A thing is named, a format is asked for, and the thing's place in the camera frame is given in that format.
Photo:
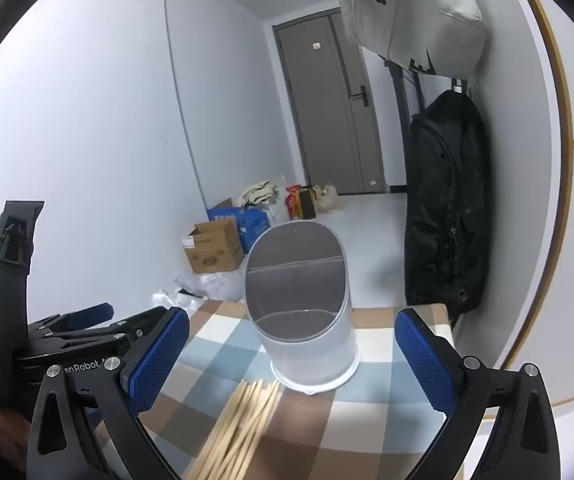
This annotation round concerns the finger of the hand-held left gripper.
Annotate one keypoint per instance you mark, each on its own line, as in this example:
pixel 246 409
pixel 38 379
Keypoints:
pixel 137 325
pixel 89 314

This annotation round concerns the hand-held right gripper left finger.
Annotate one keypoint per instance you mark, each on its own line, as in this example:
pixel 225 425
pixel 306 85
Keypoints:
pixel 159 355

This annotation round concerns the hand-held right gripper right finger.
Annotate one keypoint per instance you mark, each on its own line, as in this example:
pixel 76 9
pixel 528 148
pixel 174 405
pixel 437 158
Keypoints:
pixel 424 360

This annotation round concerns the bunch of wooden chopsticks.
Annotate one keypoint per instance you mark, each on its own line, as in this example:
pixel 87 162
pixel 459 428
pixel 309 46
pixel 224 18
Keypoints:
pixel 239 425

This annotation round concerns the white translucent utensil holder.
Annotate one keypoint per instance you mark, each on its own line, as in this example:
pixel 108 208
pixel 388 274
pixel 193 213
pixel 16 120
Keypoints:
pixel 312 355

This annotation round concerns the person's left hand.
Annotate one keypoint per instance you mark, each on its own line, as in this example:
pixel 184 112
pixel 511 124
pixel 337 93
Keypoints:
pixel 2 430

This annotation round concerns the checkered tablecloth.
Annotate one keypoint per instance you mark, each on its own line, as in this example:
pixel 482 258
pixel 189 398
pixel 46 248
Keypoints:
pixel 367 410

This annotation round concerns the brown cardboard box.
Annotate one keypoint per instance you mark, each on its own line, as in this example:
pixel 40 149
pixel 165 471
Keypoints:
pixel 217 250

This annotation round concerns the blue cardboard box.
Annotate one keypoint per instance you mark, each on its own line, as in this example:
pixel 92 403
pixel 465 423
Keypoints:
pixel 254 225

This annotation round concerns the black hanging backpack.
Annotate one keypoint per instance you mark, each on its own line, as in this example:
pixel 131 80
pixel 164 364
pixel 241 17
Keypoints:
pixel 442 200

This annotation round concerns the beige crumpled cloth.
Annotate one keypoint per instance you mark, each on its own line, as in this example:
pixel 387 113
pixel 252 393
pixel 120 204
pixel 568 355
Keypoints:
pixel 259 192

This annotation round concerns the white woven sack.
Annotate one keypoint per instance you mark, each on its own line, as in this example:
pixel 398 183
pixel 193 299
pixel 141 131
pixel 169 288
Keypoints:
pixel 277 210

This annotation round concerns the beige plastic bag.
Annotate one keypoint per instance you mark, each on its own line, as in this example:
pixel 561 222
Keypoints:
pixel 328 200

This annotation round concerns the yellow black box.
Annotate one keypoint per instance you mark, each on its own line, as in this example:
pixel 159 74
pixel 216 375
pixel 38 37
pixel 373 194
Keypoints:
pixel 308 205

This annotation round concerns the red snack bag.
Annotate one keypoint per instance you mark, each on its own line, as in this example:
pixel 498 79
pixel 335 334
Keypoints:
pixel 293 202

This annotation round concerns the grey door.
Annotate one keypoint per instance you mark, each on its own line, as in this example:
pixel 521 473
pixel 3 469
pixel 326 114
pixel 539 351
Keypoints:
pixel 327 110

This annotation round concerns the grey hanging bag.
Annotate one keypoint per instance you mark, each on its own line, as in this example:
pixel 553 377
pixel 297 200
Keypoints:
pixel 417 20

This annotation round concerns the dark metal frame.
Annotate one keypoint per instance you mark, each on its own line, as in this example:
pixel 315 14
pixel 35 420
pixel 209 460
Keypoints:
pixel 396 110

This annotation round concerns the white wall hook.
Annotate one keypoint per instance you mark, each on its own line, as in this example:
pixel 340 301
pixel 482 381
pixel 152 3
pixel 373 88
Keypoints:
pixel 459 87

